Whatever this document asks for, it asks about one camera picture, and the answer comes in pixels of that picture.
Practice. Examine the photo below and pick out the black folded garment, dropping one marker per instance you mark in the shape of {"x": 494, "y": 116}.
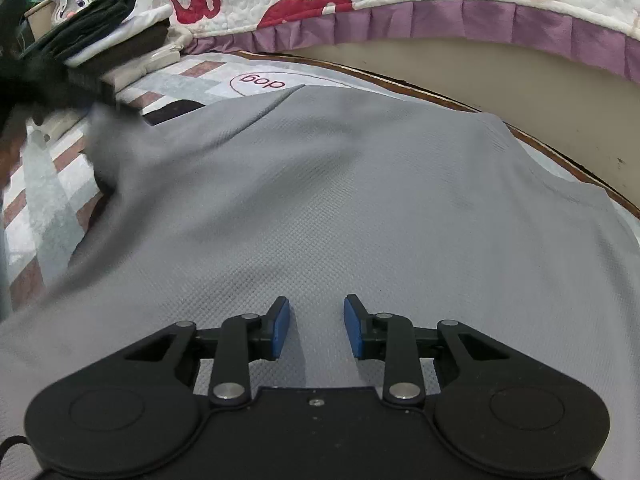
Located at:
{"x": 85, "y": 20}

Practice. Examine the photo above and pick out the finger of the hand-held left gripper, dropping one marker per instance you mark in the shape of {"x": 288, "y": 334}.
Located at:
{"x": 92, "y": 87}

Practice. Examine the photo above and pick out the grey mesh shirt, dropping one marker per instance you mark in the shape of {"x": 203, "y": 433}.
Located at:
{"x": 350, "y": 195}

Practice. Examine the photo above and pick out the dark brown folded garment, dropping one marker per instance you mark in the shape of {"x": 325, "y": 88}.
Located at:
{"x": 132, "y": 50}

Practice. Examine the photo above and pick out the white folded garment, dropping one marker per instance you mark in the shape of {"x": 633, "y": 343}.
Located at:
{"x": 135, "y": 22}

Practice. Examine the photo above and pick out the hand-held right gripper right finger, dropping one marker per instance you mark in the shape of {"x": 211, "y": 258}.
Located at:
{"x": 352, "y": 327}

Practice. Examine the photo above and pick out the grey checked floor mat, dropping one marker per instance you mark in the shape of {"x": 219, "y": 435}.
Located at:
{"x": 55, "y": 185}

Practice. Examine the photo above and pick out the beige bed frame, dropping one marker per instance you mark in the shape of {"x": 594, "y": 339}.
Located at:
{"x": 500, "y": 85}

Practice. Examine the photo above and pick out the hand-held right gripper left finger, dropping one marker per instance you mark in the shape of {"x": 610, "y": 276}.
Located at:
{"x": 281, "y": 327}

